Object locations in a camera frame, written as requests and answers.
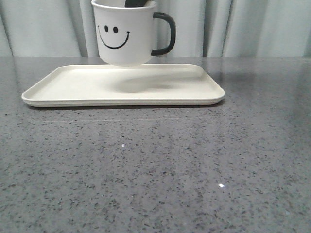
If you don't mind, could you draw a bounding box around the cream rectangular plastic tray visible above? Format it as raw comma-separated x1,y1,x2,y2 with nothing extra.
21,64,225,107

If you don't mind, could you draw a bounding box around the pale grey pleated curtain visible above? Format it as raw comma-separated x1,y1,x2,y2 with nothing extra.
0,0,311,57

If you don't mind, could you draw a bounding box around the white smiley mug black handle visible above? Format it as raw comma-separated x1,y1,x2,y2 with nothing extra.
91,0,176,66

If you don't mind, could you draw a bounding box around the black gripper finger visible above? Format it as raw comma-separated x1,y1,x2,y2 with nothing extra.
124,0,148,7

